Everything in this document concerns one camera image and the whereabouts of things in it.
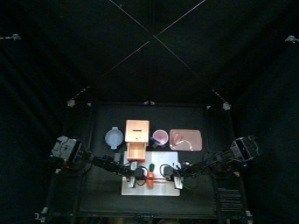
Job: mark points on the wooden drawer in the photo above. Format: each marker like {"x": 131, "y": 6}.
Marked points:
{"x": 136, "y": 152}

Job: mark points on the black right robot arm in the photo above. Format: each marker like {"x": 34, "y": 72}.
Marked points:
{"x": 217, "y": 159}

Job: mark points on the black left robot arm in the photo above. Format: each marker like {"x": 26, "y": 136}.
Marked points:
{"x": 93, "y": 159}

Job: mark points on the silver frame clamp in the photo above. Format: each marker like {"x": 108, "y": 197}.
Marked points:
{"x": 225, "y": 106}
{"x": 148, "y": 102}
{"x": 70, "y": 102}
{"x": 291, "y": 38}
{"x": 14, "y": 37}

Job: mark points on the orange toy carrot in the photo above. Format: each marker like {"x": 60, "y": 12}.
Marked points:
{"x": 149, "y": 177}

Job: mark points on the pink square tray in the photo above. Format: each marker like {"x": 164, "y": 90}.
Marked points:
{"x": 192, "y": 137}

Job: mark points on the white cutting board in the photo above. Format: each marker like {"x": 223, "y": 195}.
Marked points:
{"x": 163, "y": 191}

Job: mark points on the pink toy meat piece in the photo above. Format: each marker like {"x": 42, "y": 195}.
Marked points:
{"x": 177, "y": 137}

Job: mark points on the wooden box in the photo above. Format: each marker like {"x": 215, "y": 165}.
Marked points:
{"x": 136, "y": 131}

